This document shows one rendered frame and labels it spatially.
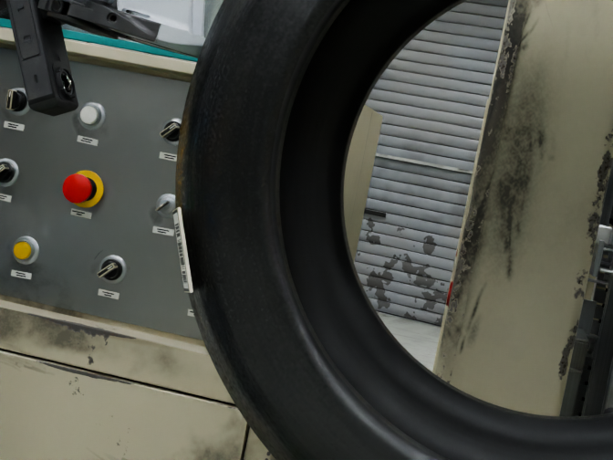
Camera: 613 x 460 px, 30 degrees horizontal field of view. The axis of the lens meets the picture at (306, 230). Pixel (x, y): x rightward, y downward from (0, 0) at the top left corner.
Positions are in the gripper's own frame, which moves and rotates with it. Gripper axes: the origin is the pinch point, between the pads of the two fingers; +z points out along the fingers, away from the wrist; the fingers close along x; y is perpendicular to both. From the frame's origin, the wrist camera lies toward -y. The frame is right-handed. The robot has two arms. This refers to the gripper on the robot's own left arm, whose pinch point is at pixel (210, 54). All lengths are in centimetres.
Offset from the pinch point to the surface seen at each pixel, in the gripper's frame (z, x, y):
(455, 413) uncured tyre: 26.9, 15.7, -23.5
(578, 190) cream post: 31.4, 26.9, -0.6
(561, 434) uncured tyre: 36.3, 15.9, -22.2
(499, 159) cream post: 23.1, 26.9, 0.0
